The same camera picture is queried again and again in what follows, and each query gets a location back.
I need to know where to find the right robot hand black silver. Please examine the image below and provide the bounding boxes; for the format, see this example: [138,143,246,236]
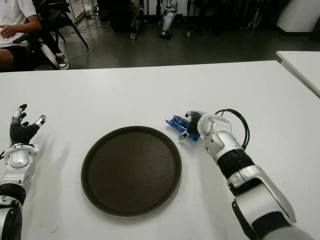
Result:
[178,109,209,142]

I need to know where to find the left robot hand black silver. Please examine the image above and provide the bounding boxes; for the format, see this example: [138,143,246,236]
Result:
[9,103,47,147]

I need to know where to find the round dark brown tray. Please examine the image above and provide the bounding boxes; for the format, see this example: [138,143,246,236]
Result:
[80,125,183,218]

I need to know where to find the white curved panel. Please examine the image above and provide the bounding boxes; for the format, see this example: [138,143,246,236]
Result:
[275,0,320,33]

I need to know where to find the grey armrest office chair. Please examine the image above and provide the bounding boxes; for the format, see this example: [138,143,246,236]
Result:
[11,31,60,71]

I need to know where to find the person in black clothes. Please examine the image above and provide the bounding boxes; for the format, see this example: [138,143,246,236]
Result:
[37,0,70,71]

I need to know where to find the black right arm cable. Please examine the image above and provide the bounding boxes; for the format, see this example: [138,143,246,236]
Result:
[214,108,251,151]

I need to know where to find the black wheeled stand leg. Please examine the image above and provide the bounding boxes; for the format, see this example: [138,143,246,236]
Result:
[179,14,193,39]
[128,7,139,41]

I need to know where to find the blue Oreo cookie pack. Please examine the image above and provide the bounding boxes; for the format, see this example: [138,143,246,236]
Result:
[164,114,201,142]

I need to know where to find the white floor cable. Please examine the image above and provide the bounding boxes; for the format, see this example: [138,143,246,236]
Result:
[67,18,114,62]

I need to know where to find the black folding chair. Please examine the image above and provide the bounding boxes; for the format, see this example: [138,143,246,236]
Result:
[37,0,90,50]

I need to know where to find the seated person in white shirt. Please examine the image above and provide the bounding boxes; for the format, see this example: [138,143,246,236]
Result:
[0,0,42,72]

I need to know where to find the white side table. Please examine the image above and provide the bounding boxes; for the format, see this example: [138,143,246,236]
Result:
[275,50,320,99]

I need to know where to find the white humanoid robot legs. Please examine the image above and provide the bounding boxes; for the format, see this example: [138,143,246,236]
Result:
[159,0,180,41]

